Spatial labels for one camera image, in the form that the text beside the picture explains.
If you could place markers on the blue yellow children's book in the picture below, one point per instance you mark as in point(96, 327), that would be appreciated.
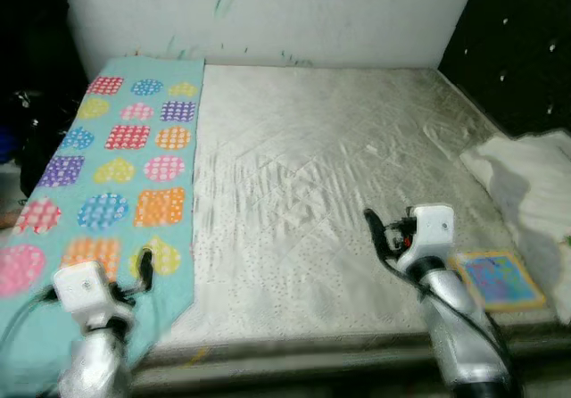
point(500, 279)

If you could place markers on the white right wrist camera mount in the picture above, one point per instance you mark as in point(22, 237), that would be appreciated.
point(428, 233)

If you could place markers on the white pillow with tree print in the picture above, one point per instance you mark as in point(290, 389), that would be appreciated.
point(526, 193)

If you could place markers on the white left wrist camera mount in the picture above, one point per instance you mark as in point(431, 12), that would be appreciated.
point(89, 295)

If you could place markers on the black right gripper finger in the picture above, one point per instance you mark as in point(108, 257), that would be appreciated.
point(375, 233)

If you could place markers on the grey quilted dotted mattress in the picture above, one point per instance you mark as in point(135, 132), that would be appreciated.
point(339, 202)

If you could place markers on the black bag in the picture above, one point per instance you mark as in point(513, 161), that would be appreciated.
point(31, 130)

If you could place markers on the black tufted headboard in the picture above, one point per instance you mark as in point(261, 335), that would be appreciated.
point(517, 50)

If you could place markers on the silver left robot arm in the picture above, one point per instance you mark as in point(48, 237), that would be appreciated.
point(94, 367)

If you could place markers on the blue bag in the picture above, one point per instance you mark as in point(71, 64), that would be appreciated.
point(7, 144)

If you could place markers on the teal sheet with colourful shapes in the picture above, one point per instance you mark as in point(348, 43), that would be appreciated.
point(116, 175)

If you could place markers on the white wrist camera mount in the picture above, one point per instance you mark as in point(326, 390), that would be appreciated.
point(428, 233)
point(89, 295)

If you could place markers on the dark bed frame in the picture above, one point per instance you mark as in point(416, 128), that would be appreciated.
point(357, 385)

